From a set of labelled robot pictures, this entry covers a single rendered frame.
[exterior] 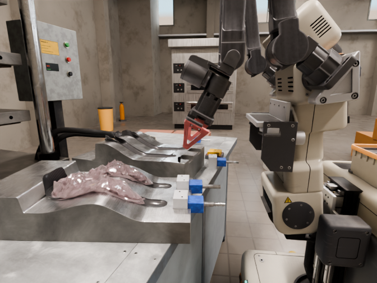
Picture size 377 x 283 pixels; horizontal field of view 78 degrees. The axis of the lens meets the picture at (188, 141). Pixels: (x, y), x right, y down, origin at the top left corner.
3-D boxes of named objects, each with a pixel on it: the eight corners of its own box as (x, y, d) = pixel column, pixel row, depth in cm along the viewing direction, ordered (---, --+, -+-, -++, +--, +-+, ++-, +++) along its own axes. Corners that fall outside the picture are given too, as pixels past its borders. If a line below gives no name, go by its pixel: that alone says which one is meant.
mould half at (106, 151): (204, 164, 106) (204, 135, 102) (184, 187, 82) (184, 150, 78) (111, 154, 121) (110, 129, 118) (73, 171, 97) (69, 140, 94)
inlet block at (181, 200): (223, 209, 62) (224, 190, 61) (225, 219, 57) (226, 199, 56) (174, 208, 62) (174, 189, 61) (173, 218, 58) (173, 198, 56)
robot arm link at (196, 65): (243, 53, 54) (239, 57, 63) (200, 30, 54) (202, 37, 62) (219, 99, 57) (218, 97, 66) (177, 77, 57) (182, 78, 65)
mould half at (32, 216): (192, 192, 78) (192, 161, 75) (190, 243, 52) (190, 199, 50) (45, 191, 79) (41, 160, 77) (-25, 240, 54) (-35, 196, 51)
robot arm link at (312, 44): (324, 48, 53) (314, 51, 59) (290, 19, 53) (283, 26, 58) (295, 81, 56) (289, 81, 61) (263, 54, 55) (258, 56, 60)
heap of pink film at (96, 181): (155, 179, 73) (153, 156, 72) (142, 209, 56) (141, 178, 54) (74, 179, 74) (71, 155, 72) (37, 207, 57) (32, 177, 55)
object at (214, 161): (237, 166, 103) (238, 154, 102) (239, 170, 99) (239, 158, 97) (208, 165, 105) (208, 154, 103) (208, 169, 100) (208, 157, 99)
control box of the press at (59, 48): (101, 245, 172) (79, 31, 138) (69, 275, 144) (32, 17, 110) (78, 238, 179) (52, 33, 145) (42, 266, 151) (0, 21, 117)
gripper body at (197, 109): (187, 115, 59) (201, 88, 57) (191, 111, 68) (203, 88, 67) (210, 127, 59) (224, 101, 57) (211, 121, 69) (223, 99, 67)
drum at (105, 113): (103, 128, 641) (101, 106, 627) (116, 129, 638) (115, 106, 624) (96, 131, 603) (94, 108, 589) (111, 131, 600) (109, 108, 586)
